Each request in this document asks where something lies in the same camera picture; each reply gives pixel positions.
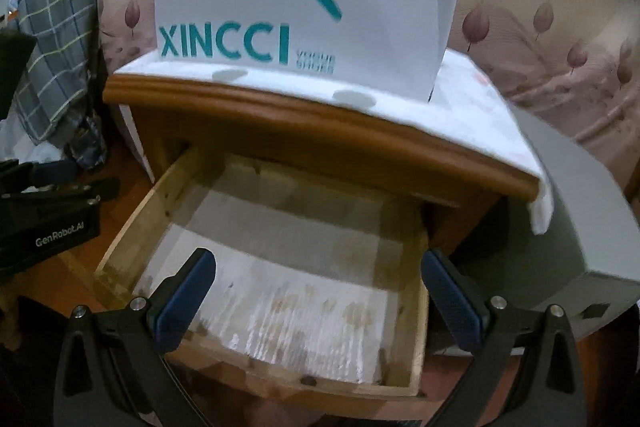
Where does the grey plaid cloth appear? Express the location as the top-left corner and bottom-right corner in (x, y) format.
(12, 0), (101, 145)

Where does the wooden drawer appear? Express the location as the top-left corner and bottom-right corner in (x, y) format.
(92, 147), (431, 403)

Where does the wooden nightstand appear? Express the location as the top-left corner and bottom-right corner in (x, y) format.
(102, 74), (538, 268)

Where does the white dotted cloth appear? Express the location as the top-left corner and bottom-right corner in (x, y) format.
(114, 47), (557, 235)

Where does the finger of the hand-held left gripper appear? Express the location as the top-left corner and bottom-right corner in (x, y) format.
(0, 178), (121, 208)
(0, 159), (78, 190)

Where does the blue patterned packet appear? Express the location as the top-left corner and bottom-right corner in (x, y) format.
(70, 114), (108, 170)

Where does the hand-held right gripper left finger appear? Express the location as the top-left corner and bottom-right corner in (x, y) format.
(52, 248), (217, 427)

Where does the white shoe box teal print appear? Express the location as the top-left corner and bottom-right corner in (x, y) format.
(154, 0), (460, 100)

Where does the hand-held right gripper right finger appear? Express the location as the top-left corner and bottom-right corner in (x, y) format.
(421, 249), (587, 427)

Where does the grey box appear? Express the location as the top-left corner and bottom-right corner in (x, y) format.
(430, 107), (640, 343)

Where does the white sheer fabric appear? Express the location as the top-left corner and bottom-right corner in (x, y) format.
(0, 117), (76, 168)

